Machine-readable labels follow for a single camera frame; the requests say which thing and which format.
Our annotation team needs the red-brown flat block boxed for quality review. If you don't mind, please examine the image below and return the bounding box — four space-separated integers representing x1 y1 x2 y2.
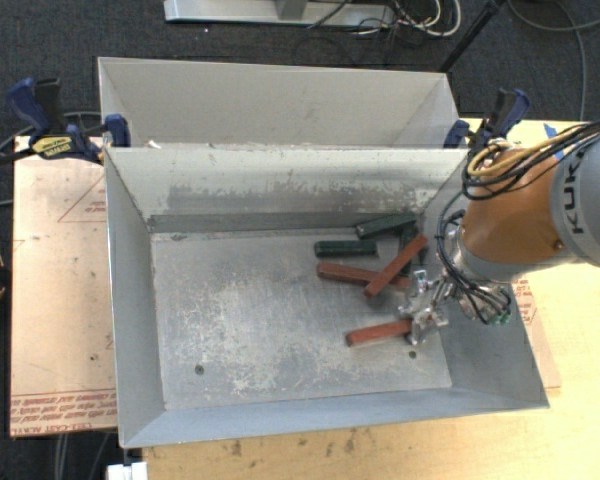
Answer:
344 318 414 349
316 261 412 290
363 233 429 300

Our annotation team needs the brown cardboard board, red print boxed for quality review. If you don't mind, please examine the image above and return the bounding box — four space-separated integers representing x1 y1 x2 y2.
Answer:
9 135 564 439

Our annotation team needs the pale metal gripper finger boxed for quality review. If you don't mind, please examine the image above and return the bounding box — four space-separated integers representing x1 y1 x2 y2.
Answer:
405 314 450 346
398 268 432 318

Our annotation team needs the grey metal bin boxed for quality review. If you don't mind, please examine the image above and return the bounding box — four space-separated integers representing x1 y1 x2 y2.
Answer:
97 56 551 450

